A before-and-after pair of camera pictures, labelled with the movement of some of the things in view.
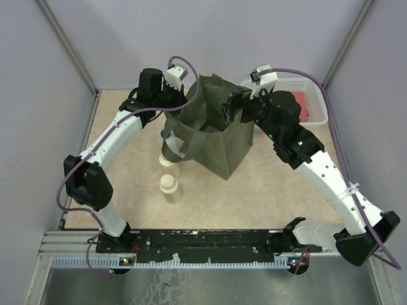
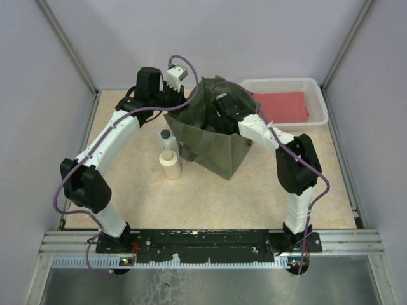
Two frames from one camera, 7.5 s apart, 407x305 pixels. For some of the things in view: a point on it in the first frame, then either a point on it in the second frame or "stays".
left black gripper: [181, 98] stays
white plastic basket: [314, 94] stays
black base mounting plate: [199, 246] stays
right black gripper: [237, 101] → [217, 121]
